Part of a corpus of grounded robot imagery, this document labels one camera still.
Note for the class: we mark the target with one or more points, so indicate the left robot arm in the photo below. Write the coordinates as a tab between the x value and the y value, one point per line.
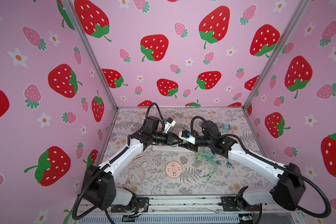
99	189

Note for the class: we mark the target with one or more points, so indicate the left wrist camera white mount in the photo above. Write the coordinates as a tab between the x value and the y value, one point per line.
169	123

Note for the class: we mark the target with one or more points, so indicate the aluminium frame corner post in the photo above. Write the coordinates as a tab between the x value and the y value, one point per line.
69	7
288	31

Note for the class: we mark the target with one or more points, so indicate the teal charger plug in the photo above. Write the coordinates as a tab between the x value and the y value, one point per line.
226	127

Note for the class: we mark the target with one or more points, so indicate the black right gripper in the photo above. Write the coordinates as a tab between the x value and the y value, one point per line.
191	146

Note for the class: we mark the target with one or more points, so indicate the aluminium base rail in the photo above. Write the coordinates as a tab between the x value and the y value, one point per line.
195	209

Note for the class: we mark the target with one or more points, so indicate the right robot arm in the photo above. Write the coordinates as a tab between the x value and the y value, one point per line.
287	183

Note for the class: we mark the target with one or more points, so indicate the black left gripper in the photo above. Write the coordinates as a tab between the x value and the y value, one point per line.
169	138

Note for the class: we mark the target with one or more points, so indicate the round pink power socket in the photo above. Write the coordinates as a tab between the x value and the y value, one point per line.
173	169

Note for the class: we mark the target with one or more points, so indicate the aluminium frame corner post left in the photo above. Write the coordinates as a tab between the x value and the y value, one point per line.
69	7

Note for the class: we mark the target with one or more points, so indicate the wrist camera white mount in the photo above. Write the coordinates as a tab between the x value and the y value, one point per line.
187	137
169	123

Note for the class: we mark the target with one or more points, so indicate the aluminium frame corner post right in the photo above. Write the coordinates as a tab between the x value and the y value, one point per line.
288	31

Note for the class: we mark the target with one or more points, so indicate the white multicolour power strip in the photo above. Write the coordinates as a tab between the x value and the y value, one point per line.
175	149

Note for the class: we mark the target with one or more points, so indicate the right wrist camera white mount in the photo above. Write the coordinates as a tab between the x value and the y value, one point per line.
187	137

